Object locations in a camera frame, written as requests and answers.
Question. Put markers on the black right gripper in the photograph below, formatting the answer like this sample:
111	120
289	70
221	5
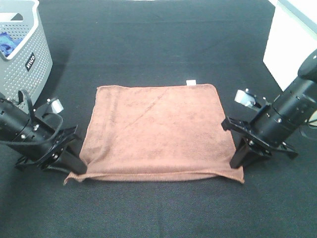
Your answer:
251	148

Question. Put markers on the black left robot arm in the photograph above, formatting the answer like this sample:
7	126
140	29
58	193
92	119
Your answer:
37	134

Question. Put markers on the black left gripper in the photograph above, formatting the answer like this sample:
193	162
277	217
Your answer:
54	155

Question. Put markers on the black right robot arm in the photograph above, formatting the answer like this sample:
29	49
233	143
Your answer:
266	133

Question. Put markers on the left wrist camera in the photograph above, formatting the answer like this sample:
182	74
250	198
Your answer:
54	106

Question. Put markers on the brown towel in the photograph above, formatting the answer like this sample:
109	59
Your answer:
170	133

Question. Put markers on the white bin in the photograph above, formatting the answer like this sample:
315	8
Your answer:
292	37

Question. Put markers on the grey perforated laundry basket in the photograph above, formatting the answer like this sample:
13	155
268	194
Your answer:
30	63

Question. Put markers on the blue towel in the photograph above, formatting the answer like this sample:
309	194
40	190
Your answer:
8	44

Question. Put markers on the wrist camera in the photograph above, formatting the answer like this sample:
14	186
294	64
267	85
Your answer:
54	106
249	100

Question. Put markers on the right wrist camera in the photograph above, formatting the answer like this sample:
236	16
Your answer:
249	100

